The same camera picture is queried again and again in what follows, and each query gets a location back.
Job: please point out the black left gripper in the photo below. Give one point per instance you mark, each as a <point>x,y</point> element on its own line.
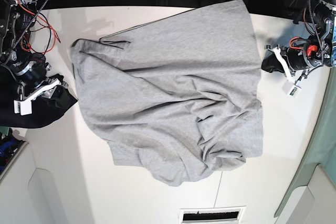
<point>302,54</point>

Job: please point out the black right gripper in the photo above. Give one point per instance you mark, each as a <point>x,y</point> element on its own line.
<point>33,74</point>

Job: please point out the grey t-shirt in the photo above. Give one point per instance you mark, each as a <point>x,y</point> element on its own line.
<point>177,96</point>

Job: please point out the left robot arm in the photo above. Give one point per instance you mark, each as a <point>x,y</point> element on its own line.
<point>319,21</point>

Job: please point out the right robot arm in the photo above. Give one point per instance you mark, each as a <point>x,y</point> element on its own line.
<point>17,19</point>

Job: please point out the dark navy cloth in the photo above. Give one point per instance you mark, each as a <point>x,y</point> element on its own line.
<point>44,111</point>

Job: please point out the blue objects in bin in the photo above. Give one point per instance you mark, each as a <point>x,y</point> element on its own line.
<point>8,148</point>

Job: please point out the white vent slot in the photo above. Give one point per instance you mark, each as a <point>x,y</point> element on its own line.
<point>212,215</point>

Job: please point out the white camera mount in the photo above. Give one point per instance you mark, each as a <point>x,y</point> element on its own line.
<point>47,88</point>
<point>292,86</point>

